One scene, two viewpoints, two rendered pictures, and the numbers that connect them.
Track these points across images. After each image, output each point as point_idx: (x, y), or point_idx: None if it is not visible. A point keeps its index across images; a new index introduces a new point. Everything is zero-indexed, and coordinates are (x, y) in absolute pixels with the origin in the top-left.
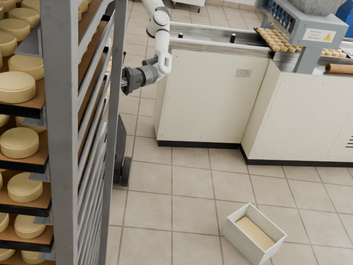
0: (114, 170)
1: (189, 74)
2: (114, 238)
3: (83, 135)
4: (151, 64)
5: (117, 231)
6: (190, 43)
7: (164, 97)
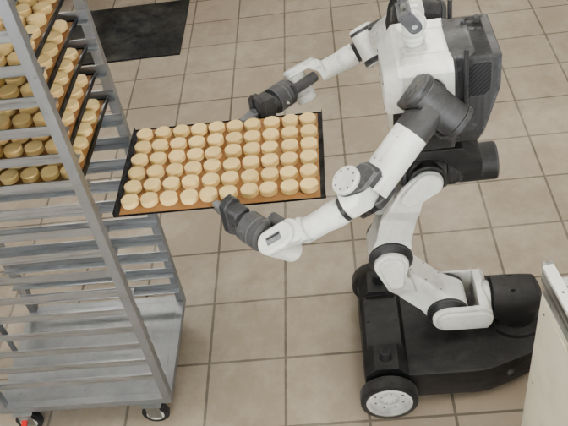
0: (364, 368)
1: (555, 376)
2: (261, 418)
3: None
4: (263, 223)
5: (275, 421)
6: (565, 315)
7: (529, 375)
